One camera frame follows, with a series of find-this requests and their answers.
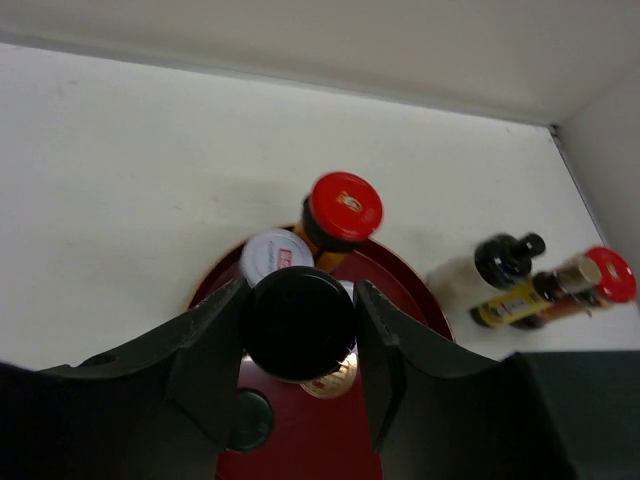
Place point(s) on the black-cap spice bottle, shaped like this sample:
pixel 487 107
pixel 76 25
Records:
pixel 298 324
pixel 253 423

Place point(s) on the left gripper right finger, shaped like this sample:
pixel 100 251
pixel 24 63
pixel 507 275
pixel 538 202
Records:
pixel 438 411

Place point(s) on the white-lid jar with red label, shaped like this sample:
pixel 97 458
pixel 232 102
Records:
pixel 270 251

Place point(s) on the round red tray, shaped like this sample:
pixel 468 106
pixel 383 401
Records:
pixel 316 435

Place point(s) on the beige-cap dark sauce bottle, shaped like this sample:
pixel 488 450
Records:
pixel 538 293

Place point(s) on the red-lid sauce jar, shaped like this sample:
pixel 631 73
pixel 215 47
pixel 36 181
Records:
pixel 617 286
pixel 340 214

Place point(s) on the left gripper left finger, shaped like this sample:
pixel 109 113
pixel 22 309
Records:
pixel 160 406

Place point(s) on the black-cap white bottle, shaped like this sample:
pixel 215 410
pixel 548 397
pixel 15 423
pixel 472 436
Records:
pixel 496 264

